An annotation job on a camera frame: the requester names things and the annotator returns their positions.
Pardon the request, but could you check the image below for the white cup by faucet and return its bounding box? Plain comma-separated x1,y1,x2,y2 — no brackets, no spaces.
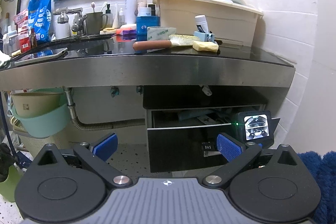
55,11,70,39

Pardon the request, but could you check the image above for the blue detergent bag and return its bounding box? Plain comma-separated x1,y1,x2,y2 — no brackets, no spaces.
28,0,52,44

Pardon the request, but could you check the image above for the beige dish rack box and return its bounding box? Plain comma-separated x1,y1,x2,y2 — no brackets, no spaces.
153,0,263,47

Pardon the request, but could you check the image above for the black garbage bag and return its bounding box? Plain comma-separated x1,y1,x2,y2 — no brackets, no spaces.
0,143,15,182

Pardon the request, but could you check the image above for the green plastic basin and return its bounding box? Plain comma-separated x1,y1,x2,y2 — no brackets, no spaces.
11,88,70,138

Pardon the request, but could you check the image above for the beige plastic basin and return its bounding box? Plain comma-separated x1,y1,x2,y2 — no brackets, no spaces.
11,92,61,118

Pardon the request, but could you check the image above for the smartphone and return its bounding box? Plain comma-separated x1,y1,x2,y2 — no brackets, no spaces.
14,48,68,67

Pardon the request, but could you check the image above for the white cream jar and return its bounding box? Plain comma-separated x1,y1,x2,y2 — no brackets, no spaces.
137,7,151,17

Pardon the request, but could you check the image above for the blue cardboard box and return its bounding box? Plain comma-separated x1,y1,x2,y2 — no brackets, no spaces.
136,16,160,41

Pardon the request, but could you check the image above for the red snack package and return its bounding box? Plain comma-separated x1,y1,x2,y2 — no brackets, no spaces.
14,9,31,53

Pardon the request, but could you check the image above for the black drawer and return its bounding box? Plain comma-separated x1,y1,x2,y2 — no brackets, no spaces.
145,103,265,172

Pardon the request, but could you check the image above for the corrugated drain hose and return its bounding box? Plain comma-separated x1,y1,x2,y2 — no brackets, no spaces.
64,87,146,131

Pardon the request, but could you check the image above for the green mug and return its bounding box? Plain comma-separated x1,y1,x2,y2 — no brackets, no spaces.
85,12,108,35

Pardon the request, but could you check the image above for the pink soap package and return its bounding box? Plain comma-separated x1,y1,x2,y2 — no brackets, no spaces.
116,24,137,36

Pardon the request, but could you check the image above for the pink spray bottle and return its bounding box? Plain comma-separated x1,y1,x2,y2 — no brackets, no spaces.
138,0,147,9

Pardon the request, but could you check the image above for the clear tape roll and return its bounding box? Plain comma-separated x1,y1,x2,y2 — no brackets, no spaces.
147,27,177,41

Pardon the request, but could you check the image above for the yellow sponge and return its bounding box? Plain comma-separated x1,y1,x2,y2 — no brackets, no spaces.
193,41,219,53

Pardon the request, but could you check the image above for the blue fleece sleeve forearm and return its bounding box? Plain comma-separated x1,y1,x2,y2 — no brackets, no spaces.
298,151,336,223

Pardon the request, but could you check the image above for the white rag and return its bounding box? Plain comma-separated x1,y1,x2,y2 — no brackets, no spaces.
0,51,11,68

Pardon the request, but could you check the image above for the chrome faucet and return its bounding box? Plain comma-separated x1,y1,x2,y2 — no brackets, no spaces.
53,7,87,36

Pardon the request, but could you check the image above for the blue toothpaste squeezer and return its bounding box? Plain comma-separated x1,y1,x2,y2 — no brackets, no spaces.
194,31,215,42

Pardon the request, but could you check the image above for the tall white bottle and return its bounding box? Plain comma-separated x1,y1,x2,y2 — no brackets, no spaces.
125,0,137,24

